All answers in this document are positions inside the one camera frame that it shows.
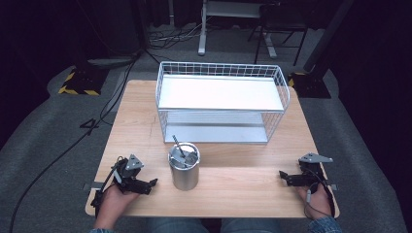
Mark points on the person's left hand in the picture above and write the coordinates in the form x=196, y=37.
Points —
x=113, y=202

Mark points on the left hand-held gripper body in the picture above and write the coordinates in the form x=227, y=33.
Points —
x=127, y=176

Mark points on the person's right hand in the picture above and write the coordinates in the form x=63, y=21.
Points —
x=315, y=202

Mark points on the black stand base striped tape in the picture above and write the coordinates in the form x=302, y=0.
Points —
x=309, y=84
x=82, y=81

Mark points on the grey table bracket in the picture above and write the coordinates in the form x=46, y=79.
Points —
x=94, y=185
x=332, y=186

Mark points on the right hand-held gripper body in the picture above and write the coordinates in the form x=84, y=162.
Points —
x=311, y=171

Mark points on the white desk frame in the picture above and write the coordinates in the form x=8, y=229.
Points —
x=203, y=30

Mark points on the black slanted stand pole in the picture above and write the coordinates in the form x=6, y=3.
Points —
x=327, y=35

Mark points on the metal drinking straw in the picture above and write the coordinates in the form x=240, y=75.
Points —
x=178, y=146

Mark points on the black chair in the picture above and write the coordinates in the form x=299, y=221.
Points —
x=280, y=24

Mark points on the stainless steel cup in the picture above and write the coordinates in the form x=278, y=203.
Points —
x=184, y=168

